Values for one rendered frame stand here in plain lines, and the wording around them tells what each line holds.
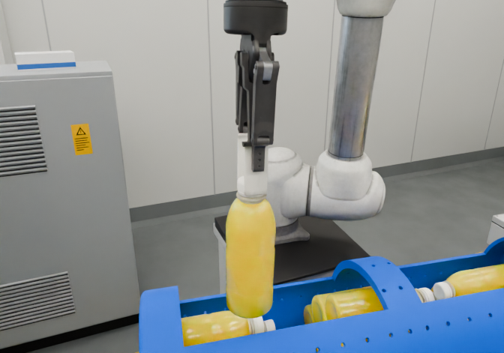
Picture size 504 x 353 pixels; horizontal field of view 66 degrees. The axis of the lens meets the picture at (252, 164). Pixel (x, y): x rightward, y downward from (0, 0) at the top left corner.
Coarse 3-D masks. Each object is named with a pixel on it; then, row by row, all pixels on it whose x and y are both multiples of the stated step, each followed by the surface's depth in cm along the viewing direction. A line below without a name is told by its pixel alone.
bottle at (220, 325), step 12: (216, 312) 75; (228, 312) 75; (192, 324) 72; (204, 324) 72; (216, 324) 72; (228, 324) 72; (240, 324) 73; (252, 324) 74; (192, 336) 70; (204, 336) 71; (216, 336) 71; (228, 336) 71; (240, 336) 72
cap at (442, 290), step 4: (436, 284) 86; (440, 284) 85; (444, 284) 85; (436, 288) 86; (440, 288) 85; (444, 288) 84; (448, 288) 84; (436, 292) 86; (440, 292) 85; (444, 292) 84; (448, 292) 84; (436, 296) 86; (440, 296) 85; (444, 296) 84; (448, 296) 84
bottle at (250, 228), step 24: (240, 216) 52; (264, 216) 52; (240, 240) 52; (264, 240) 53; (240, 264) 54; (264, 264) 54; (240, 288) 55; (264, 288) 56; (240, 312) 56; (264, 312) 57
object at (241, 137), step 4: (240, 136) 52; (244, 136) 53; (240, 140) 53; (244, 140) 53; (240, 144) 53; (240, 148) 53; (240, 152) 53; (240, 156) 53; (240, 160) 54; (240, 164) 54; (240, 168) 54; (240, 172) 54; (240, 176) 55
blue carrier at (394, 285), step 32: (480, 256) 96; (288, 288) 85; (320, 288) 88; (352, 288) 90; (384, 288) 69; (416, 288) 95; (160, 320) 61; (288, 320) 87; (352, 320) 64; (384, 320) 65; (416, 320) 65; (448, 320) 66; (480, 320) 67; (160, 352) 57; (192, 352) 58; (224, 352) 58; (256, 352) 59; (288, 352) 60; (320, 352) 61; (352, 352) 62; (384, 352) 62; (416, 352) 64; (448, 352) 65; (480, 352) 66
